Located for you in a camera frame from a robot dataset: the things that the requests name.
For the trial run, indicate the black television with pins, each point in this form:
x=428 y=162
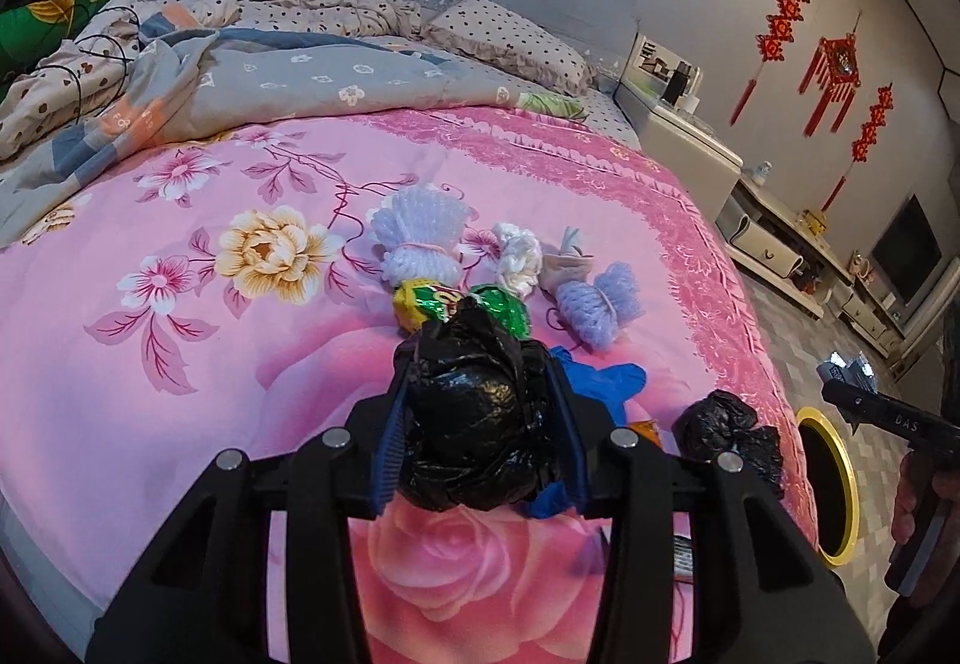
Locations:
x=908 y=251

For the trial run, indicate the right hand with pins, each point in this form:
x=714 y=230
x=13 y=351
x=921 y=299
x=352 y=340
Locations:
x=944 y=557

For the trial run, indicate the white plastic wrap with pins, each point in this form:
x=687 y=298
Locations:
x=520 y=259

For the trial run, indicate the large white foam net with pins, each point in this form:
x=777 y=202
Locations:
x=418 y=230

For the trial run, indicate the green foil wrapper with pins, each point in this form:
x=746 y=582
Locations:
x=505 y=309

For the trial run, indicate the blue plastic bag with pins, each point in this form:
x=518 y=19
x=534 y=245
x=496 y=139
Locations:
x=614 y=386

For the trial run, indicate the polka dot bedsheet blanket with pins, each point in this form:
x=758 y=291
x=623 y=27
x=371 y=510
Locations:
x=65 y=59

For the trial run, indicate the purple foam net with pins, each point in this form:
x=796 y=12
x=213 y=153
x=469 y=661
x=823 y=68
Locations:
x=597 y=311

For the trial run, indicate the orange snack wrapper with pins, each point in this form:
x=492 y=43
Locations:
x=648 y=430

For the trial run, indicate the red chinese knot decoration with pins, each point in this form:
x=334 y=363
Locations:
x=834 y=76

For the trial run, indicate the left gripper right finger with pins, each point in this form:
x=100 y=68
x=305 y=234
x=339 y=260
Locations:
x=571 y=487

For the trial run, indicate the beige grey sock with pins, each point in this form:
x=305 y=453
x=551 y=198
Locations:
x=564 y=263

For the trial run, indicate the white bedside cabinet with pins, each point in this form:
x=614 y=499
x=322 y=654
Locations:
x=658 y=94

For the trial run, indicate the grey floral quilt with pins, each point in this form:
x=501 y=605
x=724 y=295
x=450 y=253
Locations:
x=193 y=84

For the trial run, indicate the polka dot pillow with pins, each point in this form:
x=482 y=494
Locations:
x=510 y=42

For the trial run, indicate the yellow green snack wrapper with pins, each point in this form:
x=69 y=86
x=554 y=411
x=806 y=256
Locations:
x=420 y=301

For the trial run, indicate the black plastic bag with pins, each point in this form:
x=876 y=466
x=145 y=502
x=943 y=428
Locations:
x=480 y=414
x=723 y=423

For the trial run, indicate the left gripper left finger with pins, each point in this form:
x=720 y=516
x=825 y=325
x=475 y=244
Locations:
x=389 y=455

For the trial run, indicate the white tv console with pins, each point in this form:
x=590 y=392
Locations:
x=775 y=243

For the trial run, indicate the pink floral bedspread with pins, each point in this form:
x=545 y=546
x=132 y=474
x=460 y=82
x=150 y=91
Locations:
x=226 y=294

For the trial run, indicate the yellow rimmed trash bin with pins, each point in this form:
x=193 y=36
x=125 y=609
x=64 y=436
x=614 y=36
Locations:
x=831 y=475

